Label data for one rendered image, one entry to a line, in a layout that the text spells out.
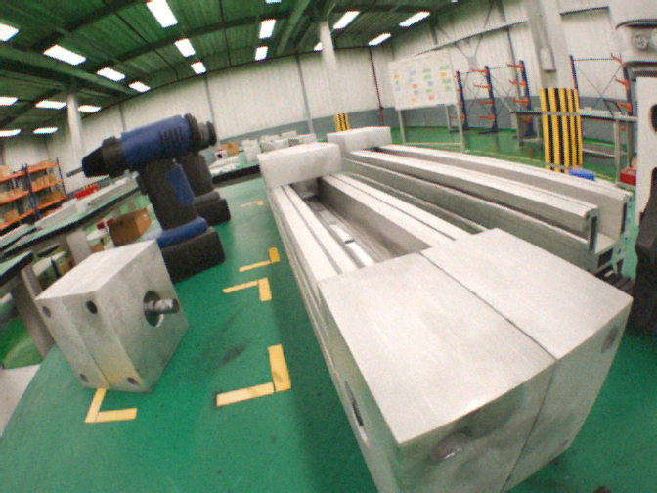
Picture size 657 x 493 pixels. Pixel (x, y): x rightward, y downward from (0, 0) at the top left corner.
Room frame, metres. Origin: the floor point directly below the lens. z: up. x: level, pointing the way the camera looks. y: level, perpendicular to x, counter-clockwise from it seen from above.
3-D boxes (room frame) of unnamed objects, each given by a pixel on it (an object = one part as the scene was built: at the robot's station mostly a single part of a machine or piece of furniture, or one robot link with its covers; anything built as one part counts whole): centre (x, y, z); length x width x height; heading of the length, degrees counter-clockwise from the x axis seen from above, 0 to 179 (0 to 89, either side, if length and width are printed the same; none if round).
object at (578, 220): (0.56, -0.16, 0.82); 0.80 x 0.10 x 0.09; 10
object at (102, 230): (4.27, 3.35, 0.50); 1.03 x 0.55 x 1.01; 15
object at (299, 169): (0.53, 0.03, 0.87); 0.16 x 0.11 x 0.07; 10
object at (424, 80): (5.86, -2.22, 0.97); 1.51 x 0.50 x 1.95; 30
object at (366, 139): (0.81, -0.12, 0.87); 0.16 x 0.11 x 0.07; 10
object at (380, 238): (0.53, 0.03, 0.82); 0.80 x 0.10 x 0.09; 10
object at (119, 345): (0.22, 0.19, 0.83); 0.11 x 0.10 x 0.10; 86
